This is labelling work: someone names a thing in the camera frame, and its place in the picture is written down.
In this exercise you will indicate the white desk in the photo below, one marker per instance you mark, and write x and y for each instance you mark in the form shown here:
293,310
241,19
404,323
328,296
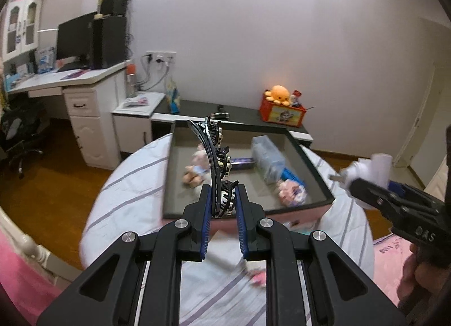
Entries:
91,121

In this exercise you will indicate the black speaker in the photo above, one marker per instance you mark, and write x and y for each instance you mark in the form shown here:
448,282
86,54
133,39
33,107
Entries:
114,3

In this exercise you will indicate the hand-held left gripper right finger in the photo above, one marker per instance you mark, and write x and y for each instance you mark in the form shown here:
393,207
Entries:
242,230

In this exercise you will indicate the pig plush doll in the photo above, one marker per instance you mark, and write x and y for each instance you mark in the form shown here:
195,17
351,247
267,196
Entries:
195,171

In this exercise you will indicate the red tin box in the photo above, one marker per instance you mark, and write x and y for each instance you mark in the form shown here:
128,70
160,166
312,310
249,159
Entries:
282,114

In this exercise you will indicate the round table with striped cover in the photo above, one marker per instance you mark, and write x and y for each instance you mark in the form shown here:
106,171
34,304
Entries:
116,213

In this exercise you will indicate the black office chair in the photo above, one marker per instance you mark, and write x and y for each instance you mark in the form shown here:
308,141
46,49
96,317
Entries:
21,132

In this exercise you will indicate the white hutch cabinet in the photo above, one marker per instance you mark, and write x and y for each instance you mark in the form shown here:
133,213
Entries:
21,28

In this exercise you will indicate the orange octopus plush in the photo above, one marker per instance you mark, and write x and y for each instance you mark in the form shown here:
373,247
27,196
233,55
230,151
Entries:
277,96

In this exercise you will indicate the bottle with orange cap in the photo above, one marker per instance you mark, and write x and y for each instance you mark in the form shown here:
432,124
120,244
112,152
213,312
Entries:
131,81

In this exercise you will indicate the clear plastic package blue edge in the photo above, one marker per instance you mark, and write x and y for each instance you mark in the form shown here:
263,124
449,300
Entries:
269,160

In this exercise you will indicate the small device with blue screen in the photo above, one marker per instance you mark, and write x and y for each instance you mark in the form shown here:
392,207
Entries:
243,162

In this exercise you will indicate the blue white bag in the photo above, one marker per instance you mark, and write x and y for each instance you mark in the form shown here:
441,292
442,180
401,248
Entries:
173,97

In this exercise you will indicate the person's right hand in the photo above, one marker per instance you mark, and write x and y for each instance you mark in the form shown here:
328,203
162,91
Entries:
422,287

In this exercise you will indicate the white door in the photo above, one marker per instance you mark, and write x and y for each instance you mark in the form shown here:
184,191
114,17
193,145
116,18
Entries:
430,93

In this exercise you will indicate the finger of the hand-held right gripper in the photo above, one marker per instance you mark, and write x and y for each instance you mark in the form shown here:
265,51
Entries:
412,197
373,195

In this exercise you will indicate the pink box with black rim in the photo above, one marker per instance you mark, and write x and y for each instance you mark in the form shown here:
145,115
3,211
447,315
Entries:
246,192

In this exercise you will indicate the white wall outlet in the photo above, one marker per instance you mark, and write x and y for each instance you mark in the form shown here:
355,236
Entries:
160,57

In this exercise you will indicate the white side cabinet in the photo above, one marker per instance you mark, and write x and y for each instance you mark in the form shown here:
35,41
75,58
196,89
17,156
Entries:
134,128

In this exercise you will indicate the small toys on tin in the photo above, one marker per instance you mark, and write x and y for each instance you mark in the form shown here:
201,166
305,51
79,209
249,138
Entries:
299,100

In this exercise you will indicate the pink printed bedding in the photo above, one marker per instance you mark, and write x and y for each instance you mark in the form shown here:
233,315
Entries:
389,266

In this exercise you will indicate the pink block pieces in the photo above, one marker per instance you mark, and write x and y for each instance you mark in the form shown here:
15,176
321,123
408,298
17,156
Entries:
257,278

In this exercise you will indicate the black computer tower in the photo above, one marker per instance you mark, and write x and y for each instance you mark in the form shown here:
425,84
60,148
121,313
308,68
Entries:
108,42

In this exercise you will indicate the pink papers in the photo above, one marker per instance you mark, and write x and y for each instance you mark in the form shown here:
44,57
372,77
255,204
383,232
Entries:
137,101

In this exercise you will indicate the white bed frame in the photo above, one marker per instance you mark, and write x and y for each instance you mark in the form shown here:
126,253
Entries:
28,245

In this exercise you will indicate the black keyboard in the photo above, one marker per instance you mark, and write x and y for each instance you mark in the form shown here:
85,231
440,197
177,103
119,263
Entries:
72,66

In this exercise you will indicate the small black object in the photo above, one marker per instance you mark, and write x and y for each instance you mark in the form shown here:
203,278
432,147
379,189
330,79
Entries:
219,113

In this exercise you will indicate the blue white books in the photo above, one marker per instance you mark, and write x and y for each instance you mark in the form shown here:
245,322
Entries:
46,61

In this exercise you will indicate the black monitor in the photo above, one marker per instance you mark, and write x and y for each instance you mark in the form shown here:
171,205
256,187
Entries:
74,38

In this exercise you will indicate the pink white block toy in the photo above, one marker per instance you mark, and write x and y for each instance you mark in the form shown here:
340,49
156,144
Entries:
291,192

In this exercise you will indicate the black hair clip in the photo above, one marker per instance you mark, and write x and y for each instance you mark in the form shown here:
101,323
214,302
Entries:
215,164

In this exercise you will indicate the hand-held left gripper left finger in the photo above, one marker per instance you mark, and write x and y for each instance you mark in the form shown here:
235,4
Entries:
206,227

